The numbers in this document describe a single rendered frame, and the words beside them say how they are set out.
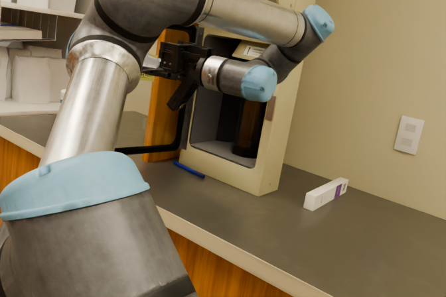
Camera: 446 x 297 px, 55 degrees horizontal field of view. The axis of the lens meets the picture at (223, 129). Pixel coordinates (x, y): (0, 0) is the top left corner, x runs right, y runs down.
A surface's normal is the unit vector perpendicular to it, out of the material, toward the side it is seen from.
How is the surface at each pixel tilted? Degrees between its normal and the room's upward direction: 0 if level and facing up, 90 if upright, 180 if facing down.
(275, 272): 90
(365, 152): 90
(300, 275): 0
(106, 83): 41
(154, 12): 110
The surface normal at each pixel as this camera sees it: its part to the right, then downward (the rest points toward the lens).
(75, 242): 0.02, -0.35
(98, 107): 0.56, -0.55
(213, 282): -0.60, 0.07
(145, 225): 0.71, -0.55
